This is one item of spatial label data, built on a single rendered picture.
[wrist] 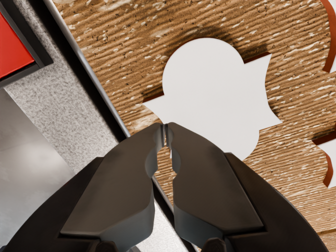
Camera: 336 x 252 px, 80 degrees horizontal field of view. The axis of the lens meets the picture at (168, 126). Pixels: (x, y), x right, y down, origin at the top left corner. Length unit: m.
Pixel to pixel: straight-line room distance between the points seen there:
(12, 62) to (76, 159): 0.13
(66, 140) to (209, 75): 0.19
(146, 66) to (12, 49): 0.13
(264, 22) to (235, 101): 0.07
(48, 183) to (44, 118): 1.59
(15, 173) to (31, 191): 0.19
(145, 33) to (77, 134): 0.15
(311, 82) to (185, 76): 0.12
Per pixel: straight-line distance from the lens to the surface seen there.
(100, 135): 0.27
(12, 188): 2.07
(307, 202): 0.35
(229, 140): 0.22
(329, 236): 0.43
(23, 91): 0.28
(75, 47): 0.23
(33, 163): 1.78
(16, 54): 0.25
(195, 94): 0.19
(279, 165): 0.28
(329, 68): 0.24
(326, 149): 0.28
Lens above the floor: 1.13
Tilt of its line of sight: 61 degrees down
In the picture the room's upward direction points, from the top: 178 degrees counter-clockwise
